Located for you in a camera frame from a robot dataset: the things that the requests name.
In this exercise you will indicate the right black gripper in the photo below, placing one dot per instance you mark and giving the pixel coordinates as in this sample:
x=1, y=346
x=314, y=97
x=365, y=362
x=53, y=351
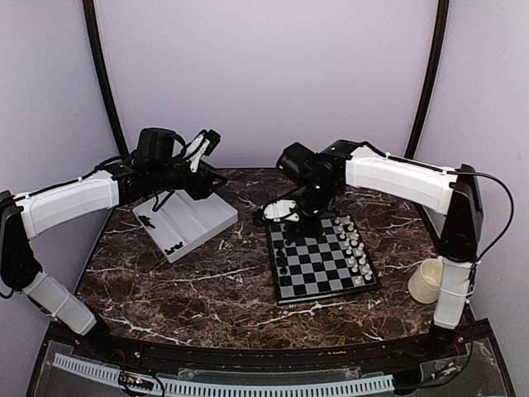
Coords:
x=314, y=229

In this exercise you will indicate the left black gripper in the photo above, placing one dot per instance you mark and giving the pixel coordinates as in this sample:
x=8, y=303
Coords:
x=202, y=187

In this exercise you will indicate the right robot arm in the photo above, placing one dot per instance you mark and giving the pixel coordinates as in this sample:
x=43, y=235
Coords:
x=451, y=192

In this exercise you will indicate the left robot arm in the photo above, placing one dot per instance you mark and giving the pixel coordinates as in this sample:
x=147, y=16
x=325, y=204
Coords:
x=161, y=162

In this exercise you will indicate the black white chess board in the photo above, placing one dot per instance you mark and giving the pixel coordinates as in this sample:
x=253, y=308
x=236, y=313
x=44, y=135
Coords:
x=316, y=267

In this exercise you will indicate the white chess pieces row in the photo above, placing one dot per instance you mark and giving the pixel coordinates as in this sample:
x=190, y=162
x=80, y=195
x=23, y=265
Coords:
x=353, y=251

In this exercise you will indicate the black pieces pile in tray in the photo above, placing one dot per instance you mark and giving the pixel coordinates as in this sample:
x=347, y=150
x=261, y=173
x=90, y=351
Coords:
x=146, y=222

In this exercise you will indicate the white plastic tray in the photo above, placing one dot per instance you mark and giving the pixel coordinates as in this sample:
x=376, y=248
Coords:
x=183, y=224

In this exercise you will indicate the cream ribbed mug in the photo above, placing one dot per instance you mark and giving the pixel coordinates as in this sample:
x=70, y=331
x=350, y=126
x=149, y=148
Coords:
x=424, y=285

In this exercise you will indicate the white cable duct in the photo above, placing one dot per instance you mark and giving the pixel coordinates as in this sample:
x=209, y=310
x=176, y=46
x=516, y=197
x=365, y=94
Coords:
x=189, y=382

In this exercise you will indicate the black front rail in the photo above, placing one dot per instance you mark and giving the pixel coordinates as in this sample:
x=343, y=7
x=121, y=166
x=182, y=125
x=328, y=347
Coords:
x=393, y=355

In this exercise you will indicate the right black frame post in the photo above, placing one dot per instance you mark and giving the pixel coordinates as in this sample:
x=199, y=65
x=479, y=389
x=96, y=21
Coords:
x=434, y=58

